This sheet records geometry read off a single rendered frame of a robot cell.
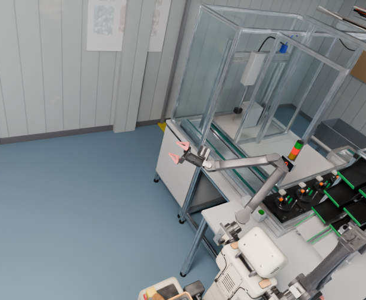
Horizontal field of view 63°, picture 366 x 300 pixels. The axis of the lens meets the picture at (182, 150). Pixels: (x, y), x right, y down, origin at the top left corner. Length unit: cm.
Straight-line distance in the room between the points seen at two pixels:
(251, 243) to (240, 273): 15
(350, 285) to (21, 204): 285
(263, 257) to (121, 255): 167
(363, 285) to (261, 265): 110
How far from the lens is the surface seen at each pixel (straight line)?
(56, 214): 320
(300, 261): 232
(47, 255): 295
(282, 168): 179
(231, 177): 248
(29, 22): 340
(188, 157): 176
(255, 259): 155
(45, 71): 361
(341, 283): 241
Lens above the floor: 249
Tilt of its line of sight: 37 degrees down
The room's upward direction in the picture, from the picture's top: 16 degrees clockwise
